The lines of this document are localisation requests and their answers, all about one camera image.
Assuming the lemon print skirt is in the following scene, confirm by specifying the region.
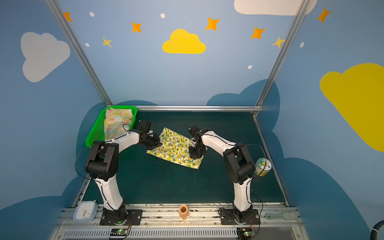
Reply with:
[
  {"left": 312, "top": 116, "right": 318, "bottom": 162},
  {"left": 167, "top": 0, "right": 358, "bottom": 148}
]
[{"left": 147, "top": 127, "right": 203, "bottom": 170}]

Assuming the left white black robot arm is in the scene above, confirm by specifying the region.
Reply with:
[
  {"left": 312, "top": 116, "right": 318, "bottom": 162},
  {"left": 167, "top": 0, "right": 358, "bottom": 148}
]
[{"left": 85, "top": 130, "right": 162, "bottom": 225}]

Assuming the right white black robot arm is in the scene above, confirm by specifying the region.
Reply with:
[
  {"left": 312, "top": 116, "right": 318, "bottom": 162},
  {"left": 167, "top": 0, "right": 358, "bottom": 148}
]
[{"left": 189, "top": 126, "right": 256, "bottom": 222}]

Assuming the pink floral skirt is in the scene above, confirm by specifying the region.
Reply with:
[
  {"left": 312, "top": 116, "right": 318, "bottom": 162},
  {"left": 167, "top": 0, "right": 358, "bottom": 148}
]
[{"left": 104, "top": 108, "right": 134, "bottom": 140}]

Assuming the green plastic basket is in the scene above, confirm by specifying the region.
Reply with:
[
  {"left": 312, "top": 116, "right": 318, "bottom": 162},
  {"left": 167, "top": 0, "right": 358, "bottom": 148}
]
[{"left": 85, "top": 105, "right": 138, "bottom": 147}]

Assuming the round green white tin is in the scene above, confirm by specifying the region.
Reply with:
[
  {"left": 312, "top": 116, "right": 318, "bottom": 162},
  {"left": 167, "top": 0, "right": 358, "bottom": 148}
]
[{"left": 254, "top": 158, "right": 272, "bottom": 177}]

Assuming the orange ribbed cup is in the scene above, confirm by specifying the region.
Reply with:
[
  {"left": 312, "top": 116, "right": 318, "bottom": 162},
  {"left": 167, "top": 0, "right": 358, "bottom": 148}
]
[{"left": 179, "top": 205, "right": 190, "bottom": 221}]

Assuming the right controller board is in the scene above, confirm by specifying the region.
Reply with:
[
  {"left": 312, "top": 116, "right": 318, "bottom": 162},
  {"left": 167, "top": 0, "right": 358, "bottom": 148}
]
[{"left": 236, "top": 228, "right": 254, "bottom": 240}]

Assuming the controller board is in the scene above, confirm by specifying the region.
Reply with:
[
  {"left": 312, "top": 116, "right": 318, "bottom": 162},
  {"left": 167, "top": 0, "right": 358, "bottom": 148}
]
[
  {"left": 109, "top": 228, "right": 130, "bottom": 240},
  {"left": 236, "top": 228, "right": 254, "bottom": 240}
]

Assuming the white square clock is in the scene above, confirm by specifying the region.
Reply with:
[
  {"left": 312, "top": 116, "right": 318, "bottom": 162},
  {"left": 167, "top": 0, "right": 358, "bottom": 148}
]
[{"left": 73, "top": 201, "right": 98, "bottom": 223}]

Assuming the left controller board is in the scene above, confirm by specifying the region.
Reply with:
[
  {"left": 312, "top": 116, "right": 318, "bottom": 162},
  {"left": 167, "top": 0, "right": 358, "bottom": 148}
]
[{"left": 109, "top": 228, "right": 130, "bottom": 240}]

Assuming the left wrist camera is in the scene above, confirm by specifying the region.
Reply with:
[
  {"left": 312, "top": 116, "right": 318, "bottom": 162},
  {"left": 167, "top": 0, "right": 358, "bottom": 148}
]
[{"left": 137, "top": 120, "right": 152, "bottom": 134}]

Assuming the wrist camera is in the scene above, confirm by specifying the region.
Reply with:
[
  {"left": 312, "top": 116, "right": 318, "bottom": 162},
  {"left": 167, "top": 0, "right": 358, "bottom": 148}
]
[
  {"left": 189, "top": 126, "right": 202, "bottom": 142},
  {"left": 137, "top": 120, "right": 152, "bottom": 134}
]

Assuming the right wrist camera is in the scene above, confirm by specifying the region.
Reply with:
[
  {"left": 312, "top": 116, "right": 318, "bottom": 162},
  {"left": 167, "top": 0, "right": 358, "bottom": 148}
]
[{"left": 189, "top": 126, "right": 202, "bottom": 142}]

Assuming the rear aluminium frame rail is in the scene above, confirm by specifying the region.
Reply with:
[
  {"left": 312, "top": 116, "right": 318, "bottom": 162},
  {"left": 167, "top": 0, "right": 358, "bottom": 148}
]
[{"left": 136, "top": 106, "right": 263, "bottom": 112}]

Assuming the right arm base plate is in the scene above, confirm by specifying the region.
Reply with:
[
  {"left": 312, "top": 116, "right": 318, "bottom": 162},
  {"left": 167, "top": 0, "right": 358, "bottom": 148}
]
[{"left": 218, "top": 208, "right": 261, "bottom": 225}]

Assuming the right side frame rail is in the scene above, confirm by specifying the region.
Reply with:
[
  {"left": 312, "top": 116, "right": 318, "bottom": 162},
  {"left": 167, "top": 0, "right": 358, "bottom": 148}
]
[{"left": 252, "top": 111, "right": 290, "bottom": 207}]

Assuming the front aluminium rail bed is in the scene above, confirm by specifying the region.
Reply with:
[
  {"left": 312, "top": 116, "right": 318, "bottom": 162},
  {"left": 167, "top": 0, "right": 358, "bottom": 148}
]
[{"left": 50, "top": 203, "right": 309, "bottom": 240}]

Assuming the left aluminium frame post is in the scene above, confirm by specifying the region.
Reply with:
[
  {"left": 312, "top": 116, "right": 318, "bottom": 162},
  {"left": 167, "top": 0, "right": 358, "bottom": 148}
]
[{"left": 45, "top": 0, "right": 113, "bottom": 106}]

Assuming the aluminium frame post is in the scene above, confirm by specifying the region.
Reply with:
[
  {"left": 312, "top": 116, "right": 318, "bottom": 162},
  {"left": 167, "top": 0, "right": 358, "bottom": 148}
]
[
  {"left": 45, "top": 0, "right": 113, "bottom": 106},
  {"left": 256, "top": 0, "right": 311, "bottom": 109}
]

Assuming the right aluminium frame post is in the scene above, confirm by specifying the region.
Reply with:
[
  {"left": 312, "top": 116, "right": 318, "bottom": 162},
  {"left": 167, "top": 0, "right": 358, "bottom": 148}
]
[{"left": 256, "top": 0, "right": 311, "bottom": 109}]

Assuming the black corrugated hose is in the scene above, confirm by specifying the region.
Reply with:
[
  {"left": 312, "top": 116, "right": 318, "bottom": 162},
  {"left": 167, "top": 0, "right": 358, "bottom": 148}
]
[{"left": 369, "top": 219, "right": 384, "bottom": 240}]

